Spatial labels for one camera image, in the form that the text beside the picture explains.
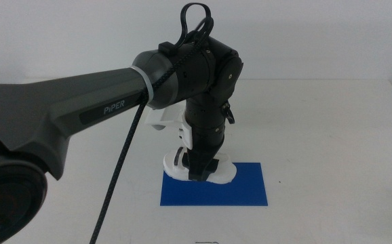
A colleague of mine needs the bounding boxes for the white strappy shoe striped straps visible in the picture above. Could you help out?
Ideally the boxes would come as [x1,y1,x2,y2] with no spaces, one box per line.
[163,146,237,185]

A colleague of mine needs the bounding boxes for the short black wrist cable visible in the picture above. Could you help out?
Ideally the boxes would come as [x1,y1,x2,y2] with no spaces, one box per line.
[220,102,236,125]

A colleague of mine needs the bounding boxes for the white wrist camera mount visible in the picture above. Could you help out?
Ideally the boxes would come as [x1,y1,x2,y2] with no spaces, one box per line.
[144,101,194,150]

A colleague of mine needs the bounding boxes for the black braided cable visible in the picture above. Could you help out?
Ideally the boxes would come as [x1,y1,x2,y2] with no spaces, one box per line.
[88,2,216,244]

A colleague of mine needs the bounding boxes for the white cable tie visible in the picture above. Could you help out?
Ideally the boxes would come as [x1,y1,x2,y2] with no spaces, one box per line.
[130,64,155,105]

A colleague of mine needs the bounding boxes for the blue rectangular mat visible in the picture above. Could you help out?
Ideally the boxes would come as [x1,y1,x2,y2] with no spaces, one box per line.
[159,162,269,207]

